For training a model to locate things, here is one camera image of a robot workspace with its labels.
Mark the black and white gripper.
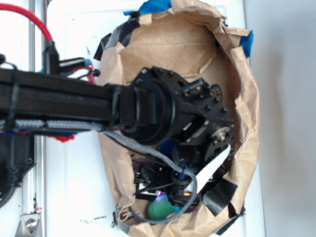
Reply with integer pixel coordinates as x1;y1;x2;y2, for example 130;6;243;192
134;133;235;206

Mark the green ball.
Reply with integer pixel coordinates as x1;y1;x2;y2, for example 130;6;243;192
147;199;179;220

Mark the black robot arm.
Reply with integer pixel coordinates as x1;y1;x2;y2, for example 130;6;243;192
0;67;235;207

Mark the blue plastic bottle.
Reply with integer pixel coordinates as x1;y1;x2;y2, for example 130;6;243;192
159;139;176;157

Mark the brown rock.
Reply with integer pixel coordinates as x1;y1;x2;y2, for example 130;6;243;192
210;84;223;102

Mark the brown paper bag bin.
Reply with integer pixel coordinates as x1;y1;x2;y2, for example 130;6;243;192
98;0;260;237

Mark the blue painter tape strip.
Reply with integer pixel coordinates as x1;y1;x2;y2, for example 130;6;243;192
239;31;254;58

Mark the aluminium frame rail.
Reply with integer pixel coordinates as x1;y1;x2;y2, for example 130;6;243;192
21;0;47;237

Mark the grey braided cable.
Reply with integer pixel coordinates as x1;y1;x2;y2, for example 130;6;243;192
14;119;198;225

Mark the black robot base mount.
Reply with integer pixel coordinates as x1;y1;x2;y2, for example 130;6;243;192
0;133;35;198

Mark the metal corner bracket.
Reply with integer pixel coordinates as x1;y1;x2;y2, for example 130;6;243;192
15;213;42;237

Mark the red braided cable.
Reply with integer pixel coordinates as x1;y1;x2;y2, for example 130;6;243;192
0;4;53;42

